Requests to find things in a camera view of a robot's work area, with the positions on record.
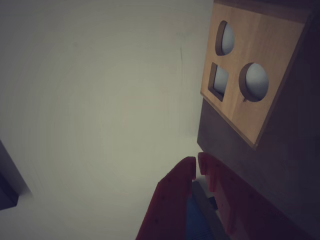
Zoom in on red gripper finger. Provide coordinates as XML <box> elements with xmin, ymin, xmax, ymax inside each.
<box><xmin>136</xmin><ymin>156</ymin><xmax>197</xmax><ymax>240</ymax></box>
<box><xmin>198</xmin><ymin>152</ymin><xmax>313</xmax><ymax>240</ymax></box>

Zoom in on wooden shape sorter box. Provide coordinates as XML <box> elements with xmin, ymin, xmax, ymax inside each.
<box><xmin>200</xmin><ymin>0</ymin><xmax>320</xmax><ymax>151</ymax></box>

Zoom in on grey bar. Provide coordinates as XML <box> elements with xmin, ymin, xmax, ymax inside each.
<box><xmin>191</xmin><ymin>180</ymin><xmax>220</xmax><ymax>226</ymax></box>

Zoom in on blue ridged object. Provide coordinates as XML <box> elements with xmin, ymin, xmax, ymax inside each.
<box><xmin>184</xmin><ymin>197</ymin><xmax>216</xmax><ymax>240</ymax></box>

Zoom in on dark vertical post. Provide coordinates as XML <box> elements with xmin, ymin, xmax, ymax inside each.
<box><xmin>0</xmin><ymin>138</ymin><xmax>34</xmax><ymax>211</ymax></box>

